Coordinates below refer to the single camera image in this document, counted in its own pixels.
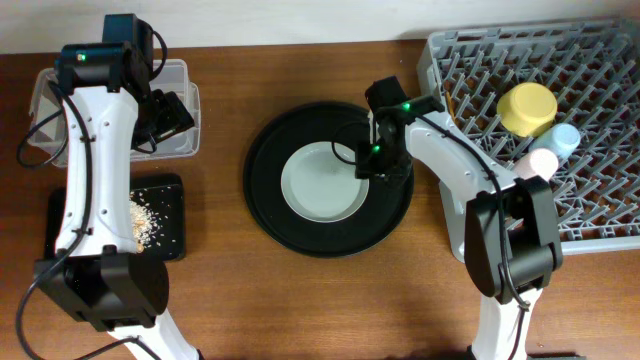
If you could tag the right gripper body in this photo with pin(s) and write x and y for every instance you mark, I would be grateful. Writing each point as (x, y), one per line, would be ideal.
(382, 170)

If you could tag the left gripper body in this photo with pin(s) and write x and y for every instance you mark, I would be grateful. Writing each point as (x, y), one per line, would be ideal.
(166, 120)

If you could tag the grey plate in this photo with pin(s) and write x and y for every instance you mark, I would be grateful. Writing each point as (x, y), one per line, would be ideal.
(318, 183)

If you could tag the wooden chopstick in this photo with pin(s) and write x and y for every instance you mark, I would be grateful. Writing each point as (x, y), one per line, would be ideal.
(450, 105)

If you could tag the food scraps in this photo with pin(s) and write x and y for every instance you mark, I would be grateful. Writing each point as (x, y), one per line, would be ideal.
(149, 227)

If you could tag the yellow bowl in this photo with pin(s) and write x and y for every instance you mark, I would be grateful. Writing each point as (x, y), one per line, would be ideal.
(527, 110)

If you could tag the pink cup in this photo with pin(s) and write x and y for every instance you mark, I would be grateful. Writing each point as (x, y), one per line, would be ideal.
(540, 162)

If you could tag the blue cup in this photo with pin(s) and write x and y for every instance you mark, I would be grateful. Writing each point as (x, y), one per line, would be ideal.
(562, 139)

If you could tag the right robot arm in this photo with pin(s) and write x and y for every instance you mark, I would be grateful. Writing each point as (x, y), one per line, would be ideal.
(510, 227)

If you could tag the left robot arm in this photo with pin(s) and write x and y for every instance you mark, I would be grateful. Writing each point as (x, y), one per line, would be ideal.
(97, 274)

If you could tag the grey dishwasher rack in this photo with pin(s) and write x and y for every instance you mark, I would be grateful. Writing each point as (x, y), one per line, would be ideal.
(592, 68)

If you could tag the round black serving tray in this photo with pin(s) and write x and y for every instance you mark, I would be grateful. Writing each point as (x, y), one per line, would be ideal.
(336, 122)

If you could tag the black rectangular tray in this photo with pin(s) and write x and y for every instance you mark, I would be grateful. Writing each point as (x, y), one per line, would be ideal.
(166, 194)

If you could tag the clear plastic bin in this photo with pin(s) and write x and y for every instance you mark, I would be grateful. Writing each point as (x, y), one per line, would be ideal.
(173, 78)

